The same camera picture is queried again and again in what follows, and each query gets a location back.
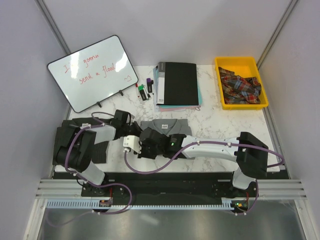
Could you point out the green black marker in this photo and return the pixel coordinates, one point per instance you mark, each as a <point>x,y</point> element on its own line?
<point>142,93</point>

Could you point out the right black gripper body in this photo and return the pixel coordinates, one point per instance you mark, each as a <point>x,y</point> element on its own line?
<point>147,153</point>

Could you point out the white whiteboard black frame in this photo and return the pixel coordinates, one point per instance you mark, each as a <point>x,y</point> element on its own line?
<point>94,73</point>

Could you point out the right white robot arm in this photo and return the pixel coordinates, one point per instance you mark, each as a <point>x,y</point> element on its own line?
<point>247,151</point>

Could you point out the plaid shirt in bin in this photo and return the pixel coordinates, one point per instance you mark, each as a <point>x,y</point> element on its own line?
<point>238,90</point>

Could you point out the white slotted cable duct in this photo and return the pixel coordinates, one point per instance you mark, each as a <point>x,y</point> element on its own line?
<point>104,204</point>

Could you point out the folded black striped shirt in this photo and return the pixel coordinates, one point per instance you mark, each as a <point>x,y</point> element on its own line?
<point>99,155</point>

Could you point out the yellow plastic bin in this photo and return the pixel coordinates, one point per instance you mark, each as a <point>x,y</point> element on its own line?
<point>244,66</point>

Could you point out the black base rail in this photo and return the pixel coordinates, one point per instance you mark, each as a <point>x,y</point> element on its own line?
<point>169,189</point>

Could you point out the red marker pen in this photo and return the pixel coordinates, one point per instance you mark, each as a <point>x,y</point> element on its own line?
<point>137,90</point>

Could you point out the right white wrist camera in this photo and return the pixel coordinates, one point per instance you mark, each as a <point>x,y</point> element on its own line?
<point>132,142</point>

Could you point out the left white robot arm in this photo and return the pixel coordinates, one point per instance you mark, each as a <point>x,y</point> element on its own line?
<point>81,143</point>

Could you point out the purple black marker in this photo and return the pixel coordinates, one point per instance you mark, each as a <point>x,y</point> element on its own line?
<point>149,83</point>

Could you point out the black folder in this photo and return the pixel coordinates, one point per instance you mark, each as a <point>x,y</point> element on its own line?
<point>177,84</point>

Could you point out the grey long sleeve shirt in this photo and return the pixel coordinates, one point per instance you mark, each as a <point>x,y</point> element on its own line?
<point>168,132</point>

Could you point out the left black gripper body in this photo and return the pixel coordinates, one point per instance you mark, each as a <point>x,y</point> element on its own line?
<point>133,129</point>

